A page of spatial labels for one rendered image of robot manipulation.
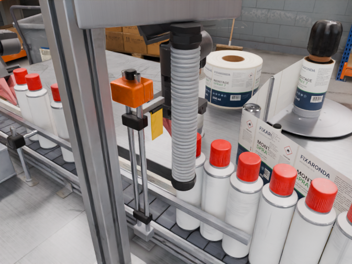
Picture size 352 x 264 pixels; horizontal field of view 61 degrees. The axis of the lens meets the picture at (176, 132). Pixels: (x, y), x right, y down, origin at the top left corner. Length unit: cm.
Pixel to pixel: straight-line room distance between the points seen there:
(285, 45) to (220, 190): 453
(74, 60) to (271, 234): 37
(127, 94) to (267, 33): 464
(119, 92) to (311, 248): 34
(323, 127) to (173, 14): 76
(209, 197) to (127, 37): 383
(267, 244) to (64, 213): 46
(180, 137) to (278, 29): 463
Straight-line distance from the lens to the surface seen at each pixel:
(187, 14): 32
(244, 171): 45
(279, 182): 44
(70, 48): 35
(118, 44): 435
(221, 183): 49
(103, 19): 30
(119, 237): 54
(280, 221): 48
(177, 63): 31
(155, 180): 68
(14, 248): 73
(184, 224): 60
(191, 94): 33
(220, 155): 47
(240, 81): 101
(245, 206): 49
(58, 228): 73
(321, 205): 44
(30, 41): 310
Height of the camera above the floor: 135
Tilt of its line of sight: 32 degrees down
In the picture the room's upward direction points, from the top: straight up
